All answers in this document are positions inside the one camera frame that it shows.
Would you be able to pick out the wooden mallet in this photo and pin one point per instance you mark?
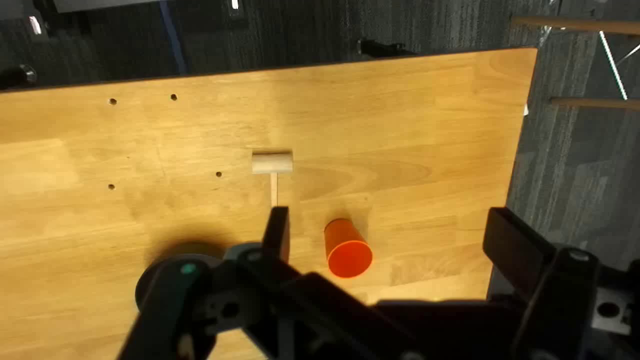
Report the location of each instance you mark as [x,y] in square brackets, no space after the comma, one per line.
[272,162]

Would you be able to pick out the wooden stool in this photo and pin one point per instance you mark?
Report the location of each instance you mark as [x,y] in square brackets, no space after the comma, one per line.
[580,24]

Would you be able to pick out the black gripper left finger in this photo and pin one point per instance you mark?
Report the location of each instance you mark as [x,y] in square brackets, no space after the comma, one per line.
[279,230]

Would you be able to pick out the orange plastic cup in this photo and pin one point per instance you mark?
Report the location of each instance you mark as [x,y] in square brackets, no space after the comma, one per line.
[347,257]

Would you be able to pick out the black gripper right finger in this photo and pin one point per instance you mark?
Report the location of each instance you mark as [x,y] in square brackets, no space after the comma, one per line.
[513,243]

